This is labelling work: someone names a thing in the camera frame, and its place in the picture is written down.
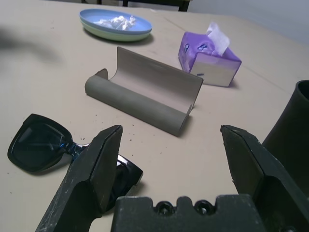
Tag grey glasses case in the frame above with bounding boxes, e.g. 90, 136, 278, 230
84, 46, 203, 137

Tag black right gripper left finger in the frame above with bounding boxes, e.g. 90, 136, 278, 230
35, 125, 124, 232

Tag black sunglasses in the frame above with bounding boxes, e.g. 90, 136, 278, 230
7, 113, 143, 211

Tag blue plastic plate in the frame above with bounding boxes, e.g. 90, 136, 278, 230
79, 9, 153, 33

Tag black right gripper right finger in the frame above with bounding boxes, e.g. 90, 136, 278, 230
220, 124, 309, 232

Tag purple tissue pack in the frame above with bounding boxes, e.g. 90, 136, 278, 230
178, 21, 242, 87

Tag black plastic cup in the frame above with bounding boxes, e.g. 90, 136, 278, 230
262, 80, 309, 194

